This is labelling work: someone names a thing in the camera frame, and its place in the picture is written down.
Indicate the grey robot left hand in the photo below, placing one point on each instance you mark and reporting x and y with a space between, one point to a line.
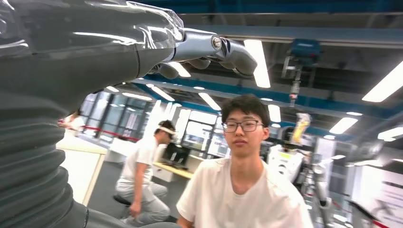
78 47

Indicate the person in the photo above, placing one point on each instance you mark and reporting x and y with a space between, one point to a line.
245 195
141 157

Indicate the red barrier tape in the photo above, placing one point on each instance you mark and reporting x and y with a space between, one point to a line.
110 133

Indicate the white VR headset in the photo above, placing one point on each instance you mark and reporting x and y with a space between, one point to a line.
167 130

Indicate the black computer monitor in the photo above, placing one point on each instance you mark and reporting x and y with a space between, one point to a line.
176 154

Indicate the white desk wooden top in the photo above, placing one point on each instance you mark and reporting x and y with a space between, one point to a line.
173 170

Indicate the black stool chrome base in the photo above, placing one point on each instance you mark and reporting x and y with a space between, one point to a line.
121 200

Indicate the ceiling light panel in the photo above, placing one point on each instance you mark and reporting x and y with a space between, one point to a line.
258 63
385 85

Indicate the black framed eyeglasses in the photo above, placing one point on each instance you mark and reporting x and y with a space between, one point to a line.
245 126

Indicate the blue ceiling hoist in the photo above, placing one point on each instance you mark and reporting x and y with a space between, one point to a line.
303 50

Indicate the white humanoid robot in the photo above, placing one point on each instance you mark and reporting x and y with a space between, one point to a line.
283 160

